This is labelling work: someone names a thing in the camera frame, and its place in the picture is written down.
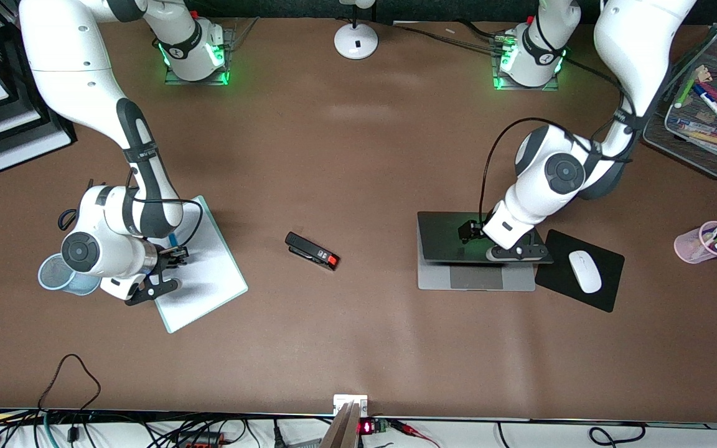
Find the grey laptop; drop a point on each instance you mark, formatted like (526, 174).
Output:
(439, 242)

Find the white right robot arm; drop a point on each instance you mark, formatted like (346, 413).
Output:
(84, 62)

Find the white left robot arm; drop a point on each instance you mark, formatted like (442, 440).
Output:
(632, 37)

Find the mint green clipboard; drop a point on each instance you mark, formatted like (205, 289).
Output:
(168, 323)

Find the black mouse pad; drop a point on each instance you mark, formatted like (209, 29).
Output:
(557, 267)

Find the white paper sheet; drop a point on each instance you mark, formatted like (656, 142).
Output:
(209, 274)

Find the white computer mouse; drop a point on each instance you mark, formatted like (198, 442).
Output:
(584, 271)

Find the blue mesh pen cup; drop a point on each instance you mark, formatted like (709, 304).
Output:
(50, 277)

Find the black scissors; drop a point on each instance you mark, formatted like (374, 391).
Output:
(63, 219)

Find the black stapler orange tip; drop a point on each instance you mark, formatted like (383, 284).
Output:
(309, 249)

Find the black orange power strip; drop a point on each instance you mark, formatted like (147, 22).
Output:
(200, 440)

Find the pink translucent cup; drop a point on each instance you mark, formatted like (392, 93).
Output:
(688, 249)

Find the black document tray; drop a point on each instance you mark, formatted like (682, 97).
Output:
(53, 134)

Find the red clip lead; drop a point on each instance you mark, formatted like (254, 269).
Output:
(411, 429)

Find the red digit display board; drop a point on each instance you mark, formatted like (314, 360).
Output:
(368, 427)

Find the white round lamp base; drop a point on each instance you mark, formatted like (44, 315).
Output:
(356, 42)

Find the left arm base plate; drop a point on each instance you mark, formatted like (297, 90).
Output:
(554, 86)

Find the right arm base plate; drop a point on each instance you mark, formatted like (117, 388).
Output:
(221, 78)

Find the aluminium profile post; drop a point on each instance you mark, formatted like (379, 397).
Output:
(346, 423)

